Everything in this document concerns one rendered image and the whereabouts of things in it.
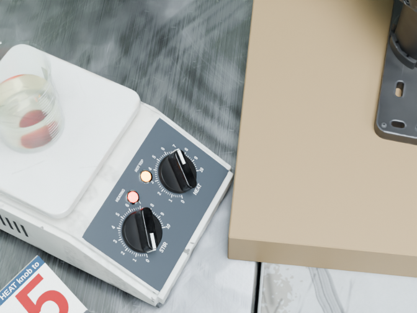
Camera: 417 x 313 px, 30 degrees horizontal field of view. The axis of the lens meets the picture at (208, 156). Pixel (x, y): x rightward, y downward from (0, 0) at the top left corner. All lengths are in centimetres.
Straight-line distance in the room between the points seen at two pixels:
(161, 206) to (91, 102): 10
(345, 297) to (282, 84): 18
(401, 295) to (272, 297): 10
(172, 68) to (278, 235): 21
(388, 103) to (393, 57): 5
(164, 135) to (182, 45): 15
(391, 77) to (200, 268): 22
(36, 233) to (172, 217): 10
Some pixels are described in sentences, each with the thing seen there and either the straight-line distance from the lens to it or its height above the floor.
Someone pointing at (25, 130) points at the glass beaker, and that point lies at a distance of 56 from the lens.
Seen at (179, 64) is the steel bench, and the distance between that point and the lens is 73.
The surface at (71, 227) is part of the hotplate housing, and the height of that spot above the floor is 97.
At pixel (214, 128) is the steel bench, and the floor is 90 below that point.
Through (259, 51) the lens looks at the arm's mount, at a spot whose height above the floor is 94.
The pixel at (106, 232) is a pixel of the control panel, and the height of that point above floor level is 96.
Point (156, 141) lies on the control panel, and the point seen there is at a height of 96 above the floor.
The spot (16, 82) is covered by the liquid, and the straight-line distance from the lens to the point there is 58.
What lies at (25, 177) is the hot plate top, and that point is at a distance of 58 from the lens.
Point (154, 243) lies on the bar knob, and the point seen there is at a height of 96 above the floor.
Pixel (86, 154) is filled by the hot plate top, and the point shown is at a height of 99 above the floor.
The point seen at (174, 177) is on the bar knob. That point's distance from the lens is 60.
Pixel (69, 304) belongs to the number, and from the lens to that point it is 61.
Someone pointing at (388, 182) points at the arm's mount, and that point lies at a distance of 63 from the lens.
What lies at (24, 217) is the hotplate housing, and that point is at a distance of 59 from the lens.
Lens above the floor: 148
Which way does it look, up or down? 60 degrees down
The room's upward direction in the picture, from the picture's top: 1 degrees counter-clockwise
